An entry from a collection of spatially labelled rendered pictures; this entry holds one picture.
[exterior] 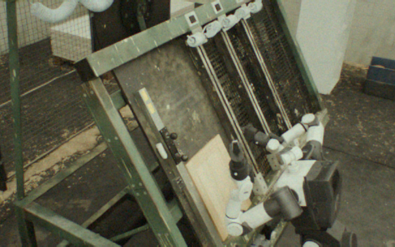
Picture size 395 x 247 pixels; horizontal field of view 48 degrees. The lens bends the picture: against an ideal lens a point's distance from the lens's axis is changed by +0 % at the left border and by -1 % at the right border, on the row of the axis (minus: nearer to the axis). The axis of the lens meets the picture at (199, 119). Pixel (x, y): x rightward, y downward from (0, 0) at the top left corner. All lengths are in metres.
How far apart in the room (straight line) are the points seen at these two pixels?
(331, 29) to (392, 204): 2.51
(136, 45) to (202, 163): 0.75
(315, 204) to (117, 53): 1.19
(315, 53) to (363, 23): 1.45
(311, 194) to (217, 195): 0.56
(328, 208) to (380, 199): 2.35
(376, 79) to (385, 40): 1.08
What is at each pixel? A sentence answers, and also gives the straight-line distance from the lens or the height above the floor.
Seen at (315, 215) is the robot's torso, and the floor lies 1.19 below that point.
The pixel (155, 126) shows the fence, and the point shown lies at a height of 1.54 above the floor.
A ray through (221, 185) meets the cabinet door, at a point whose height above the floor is 1.10.
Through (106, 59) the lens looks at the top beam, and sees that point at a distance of 2.02.
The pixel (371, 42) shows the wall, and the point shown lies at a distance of 7.47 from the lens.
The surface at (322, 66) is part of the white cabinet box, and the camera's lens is 6.22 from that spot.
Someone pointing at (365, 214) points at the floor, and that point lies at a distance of 4.36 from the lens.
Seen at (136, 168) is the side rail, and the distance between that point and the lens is 2.05.
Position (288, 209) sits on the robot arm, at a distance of 2.12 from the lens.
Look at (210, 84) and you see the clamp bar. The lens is 2.61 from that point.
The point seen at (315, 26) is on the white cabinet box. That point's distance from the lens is 6.09.
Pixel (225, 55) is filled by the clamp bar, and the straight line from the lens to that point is 2.86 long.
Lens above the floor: 2.67
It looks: 30 degrees down
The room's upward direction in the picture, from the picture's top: 3 degrees clockwise
